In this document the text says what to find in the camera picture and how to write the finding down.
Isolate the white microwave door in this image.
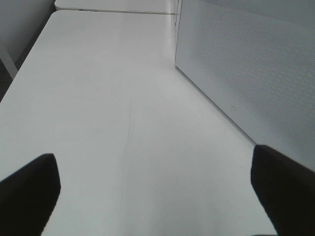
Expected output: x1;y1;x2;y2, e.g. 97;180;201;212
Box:
175;0;315;169

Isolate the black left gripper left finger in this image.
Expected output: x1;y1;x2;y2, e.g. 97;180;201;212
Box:
0;153;61;236

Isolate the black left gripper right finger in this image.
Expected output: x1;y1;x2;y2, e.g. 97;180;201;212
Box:
251;145;315;236

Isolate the white microwave oven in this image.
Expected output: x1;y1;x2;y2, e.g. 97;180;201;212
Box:
171;0;183;45

